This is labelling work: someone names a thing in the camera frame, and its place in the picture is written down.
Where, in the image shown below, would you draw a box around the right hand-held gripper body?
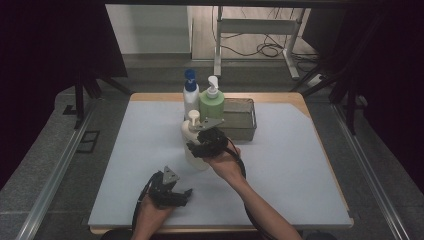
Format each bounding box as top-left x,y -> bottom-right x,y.
186,117 -> 232,159

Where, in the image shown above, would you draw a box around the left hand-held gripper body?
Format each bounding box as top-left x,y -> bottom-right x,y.
145,165 -> 183,210

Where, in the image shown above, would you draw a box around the cream pump bottle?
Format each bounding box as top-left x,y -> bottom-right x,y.
181,109 -> 212,172

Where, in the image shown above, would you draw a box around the grey metal basket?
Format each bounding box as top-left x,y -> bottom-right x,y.
182,97 -> 258,142

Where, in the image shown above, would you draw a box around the green pump bottle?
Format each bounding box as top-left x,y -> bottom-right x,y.
198,75 -> 226,122

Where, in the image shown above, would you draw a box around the white spray bottle blue cap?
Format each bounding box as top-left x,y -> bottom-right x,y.
182,68 -> 201,122

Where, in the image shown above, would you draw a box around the person's right hand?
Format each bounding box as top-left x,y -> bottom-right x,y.
202,139 -> 247,188

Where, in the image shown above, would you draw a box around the person's left hand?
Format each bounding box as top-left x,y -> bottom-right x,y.
131,194 -> 175,238

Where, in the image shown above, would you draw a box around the light blue table mat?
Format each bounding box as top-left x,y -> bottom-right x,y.
88,100 -> 354,228

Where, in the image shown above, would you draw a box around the white power strip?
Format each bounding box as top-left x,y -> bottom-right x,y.
306,73 -> 326,89

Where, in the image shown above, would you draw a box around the black metal stand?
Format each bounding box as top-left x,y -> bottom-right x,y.
289,9 -> 369,135
62,66 -> 134,130

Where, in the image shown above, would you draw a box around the white cabinet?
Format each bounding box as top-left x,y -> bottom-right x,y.
105,4 -> 193,55

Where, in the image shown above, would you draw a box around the black curtain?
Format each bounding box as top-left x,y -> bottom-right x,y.
301,0 -> 424,184
0,0 -> 128,191

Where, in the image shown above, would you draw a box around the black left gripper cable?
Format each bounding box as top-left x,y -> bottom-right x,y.
131,171 -> 160,234

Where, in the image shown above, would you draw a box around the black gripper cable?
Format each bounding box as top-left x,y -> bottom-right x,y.
131,171 -> 160,234
225,139 -> 279,240

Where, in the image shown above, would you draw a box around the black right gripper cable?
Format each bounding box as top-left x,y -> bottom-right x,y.
225,139 -> 279,240

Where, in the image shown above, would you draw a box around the black floor cables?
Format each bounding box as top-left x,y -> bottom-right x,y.
218,6 -> 321,73

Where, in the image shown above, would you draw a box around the aluminium rail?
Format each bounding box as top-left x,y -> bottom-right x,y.
14,99 -> 101,240
331,103 -> 412,240

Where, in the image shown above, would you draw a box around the white desk frame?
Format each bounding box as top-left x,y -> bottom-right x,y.
213,5 -> 301,81

